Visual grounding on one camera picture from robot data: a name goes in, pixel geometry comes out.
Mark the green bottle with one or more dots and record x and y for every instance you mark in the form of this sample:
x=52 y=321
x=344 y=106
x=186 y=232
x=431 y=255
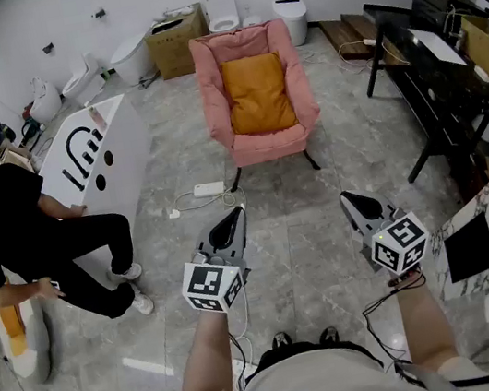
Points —
x=105 y=74

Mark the black shower rod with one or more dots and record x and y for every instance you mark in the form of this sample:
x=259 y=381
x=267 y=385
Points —
x=73 y=180

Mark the white toilet with raised lid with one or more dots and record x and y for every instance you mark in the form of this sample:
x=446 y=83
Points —
x=221 y=11

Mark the person's right shoe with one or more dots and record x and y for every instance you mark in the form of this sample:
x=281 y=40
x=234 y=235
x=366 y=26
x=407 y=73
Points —
x=328 y=335

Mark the person's left forearm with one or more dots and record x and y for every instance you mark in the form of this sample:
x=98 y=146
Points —
x=203 y=361

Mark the orange cushion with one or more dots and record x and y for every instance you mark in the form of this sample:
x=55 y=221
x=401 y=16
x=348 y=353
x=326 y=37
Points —
x=259 y=93

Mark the large cardboard box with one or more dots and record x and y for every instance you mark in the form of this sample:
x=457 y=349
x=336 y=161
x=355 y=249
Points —
x=177 y=52

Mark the black table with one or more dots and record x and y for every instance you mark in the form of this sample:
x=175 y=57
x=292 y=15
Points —
x=440 y=85

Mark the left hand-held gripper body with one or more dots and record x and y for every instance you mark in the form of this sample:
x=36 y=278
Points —
x=213 y=284

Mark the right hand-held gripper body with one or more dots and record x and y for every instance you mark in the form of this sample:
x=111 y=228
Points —
x=399 y=247

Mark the white and orange toilet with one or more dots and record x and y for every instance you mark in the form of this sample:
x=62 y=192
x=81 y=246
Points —
x=36 y=343

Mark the person's right forearm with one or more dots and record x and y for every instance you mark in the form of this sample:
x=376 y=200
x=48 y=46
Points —
x=424 y=322

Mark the small cardboard box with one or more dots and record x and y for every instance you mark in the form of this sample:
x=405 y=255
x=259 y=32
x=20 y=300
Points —
x=15 y=157

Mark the pink armchair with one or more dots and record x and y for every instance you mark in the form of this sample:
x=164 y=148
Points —
x=263 y=144

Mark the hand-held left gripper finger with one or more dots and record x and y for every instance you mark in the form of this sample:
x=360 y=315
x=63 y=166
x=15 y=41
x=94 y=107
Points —
x=244 y=236
x=204 y=240

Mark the person's black shorts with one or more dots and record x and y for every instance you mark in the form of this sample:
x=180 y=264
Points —
x=299 y=348

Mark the person's beige shirt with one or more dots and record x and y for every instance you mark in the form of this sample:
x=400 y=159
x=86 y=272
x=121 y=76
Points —
x=335 y=389

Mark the wooden steps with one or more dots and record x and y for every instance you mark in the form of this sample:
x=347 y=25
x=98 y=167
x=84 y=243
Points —
x=352 y=35

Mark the pink bottle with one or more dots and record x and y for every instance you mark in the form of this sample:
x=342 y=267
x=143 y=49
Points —
x=97 y=119

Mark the white power strip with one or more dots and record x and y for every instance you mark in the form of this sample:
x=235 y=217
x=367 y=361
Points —
x=208 y=189
x=369 y=41

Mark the white plastic part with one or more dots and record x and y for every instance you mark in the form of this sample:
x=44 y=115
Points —
x=175 y=12

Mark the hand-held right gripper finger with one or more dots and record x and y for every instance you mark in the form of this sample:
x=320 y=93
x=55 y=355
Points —
x=351 y=218
x=389 y=208

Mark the black wall socket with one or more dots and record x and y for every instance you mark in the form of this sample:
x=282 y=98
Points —
x=48 y=48
x=100 y=14

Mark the black curved faucet spout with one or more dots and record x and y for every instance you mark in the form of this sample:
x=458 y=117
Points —
x=69 y=153

